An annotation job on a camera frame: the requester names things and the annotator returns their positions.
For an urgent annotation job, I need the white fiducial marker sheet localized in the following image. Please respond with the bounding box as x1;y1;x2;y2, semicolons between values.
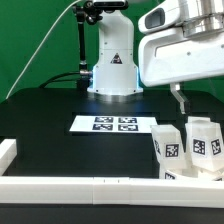
70;115;157;133

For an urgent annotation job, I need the black camera on mount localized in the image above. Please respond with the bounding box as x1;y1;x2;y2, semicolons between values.
93;0;128;9

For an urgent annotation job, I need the white U-shaped boundary frame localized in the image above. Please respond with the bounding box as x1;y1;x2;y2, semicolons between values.
0;139;224;208

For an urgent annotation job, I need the black cable at base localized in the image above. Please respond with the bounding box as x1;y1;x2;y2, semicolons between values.
38;71;83;90

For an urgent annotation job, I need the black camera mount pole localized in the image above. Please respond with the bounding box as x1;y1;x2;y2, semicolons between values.
73;0;102;91

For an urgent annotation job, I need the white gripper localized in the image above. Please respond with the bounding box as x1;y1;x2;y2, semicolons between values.
138;1;224;114

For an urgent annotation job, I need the white round stool seat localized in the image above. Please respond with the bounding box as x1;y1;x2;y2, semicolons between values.
159;167;224;181

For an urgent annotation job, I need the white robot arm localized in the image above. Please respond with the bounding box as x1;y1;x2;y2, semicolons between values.
88;0;224;114

